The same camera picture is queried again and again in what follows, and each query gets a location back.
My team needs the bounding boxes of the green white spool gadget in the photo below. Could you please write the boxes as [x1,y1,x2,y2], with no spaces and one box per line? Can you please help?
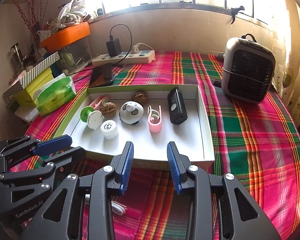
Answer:
[80,106,104,129]

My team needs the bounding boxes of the white bottle cap jar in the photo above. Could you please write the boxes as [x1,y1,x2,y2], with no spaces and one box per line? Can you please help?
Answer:
[100,120,119,140]

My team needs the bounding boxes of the black rectangular device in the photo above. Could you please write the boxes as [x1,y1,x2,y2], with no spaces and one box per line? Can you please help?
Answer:
[167,88,187,125]

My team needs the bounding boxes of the pink clip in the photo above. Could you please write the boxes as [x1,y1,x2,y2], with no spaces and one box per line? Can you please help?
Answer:
[147,105,162,133]
[89,96,109,111]

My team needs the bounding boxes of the panda white round gadget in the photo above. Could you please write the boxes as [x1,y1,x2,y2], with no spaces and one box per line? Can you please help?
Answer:
[119,101,144,125]

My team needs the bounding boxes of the large brown walnut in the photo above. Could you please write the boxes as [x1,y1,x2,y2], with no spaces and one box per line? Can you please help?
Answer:
[100,102,117,119]

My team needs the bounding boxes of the small brown walnut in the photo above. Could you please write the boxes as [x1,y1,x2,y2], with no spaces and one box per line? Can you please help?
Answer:
[132,91,148,106]

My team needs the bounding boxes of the green white cardboard tray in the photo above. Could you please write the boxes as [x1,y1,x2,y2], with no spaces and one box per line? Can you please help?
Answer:
[55,85,215,170]

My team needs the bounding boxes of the yellow box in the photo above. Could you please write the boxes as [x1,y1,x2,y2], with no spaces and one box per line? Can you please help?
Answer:
[13,68,54,107]

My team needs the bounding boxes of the green tissue pack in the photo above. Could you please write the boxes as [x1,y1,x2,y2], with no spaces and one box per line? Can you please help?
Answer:
[33,74,76,117]

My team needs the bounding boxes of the striped white box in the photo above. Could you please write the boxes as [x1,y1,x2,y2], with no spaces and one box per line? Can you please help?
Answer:
[2,52,60,98]

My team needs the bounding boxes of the black smartphone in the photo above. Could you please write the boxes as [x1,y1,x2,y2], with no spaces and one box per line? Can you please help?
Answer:
[88,63,114,88]

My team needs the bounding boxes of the white power strip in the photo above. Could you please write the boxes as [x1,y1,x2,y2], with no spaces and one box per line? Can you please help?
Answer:
[92,50,155,67]

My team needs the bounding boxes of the black charger adapter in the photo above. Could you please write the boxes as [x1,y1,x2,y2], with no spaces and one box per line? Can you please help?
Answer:
[106,38,122,57]

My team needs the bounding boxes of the orange box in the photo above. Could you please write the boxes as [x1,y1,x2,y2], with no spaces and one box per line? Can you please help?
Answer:
[39,22,90,53]

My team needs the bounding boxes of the white plug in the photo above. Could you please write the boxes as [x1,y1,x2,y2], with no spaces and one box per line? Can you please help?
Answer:
[131,42,154,54]

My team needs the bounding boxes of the grey black mini heater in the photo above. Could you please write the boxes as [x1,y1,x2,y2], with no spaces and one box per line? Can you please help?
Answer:
[221,34,276,104]

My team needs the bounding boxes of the red branch decoration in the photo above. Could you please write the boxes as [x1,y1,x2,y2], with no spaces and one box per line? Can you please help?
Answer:
[12,0,49,42]

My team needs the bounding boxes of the black charger cable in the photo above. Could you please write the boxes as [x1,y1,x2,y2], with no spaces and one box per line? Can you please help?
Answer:
[70,23,133,77]

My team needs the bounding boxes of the black window handle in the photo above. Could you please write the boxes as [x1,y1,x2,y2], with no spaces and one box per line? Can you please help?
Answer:
[230,5,245,24]

